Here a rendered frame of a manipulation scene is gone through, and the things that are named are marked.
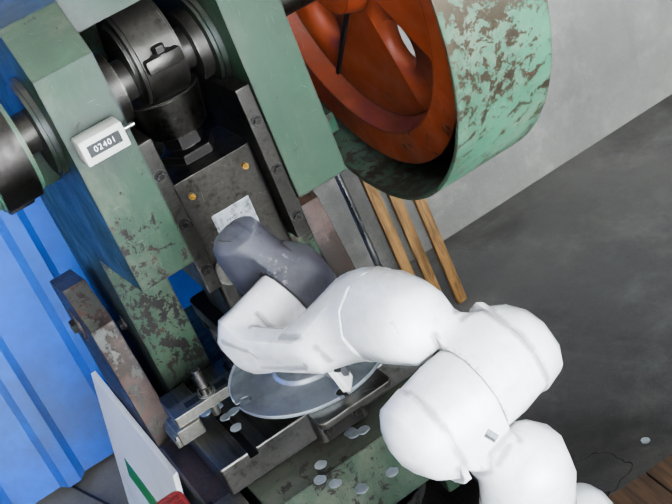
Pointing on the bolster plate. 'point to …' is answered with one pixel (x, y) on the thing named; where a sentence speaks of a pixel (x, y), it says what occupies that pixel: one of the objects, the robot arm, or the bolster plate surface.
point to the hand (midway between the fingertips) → (340, 373)
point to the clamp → (188, 420)
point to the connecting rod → (160, 76)
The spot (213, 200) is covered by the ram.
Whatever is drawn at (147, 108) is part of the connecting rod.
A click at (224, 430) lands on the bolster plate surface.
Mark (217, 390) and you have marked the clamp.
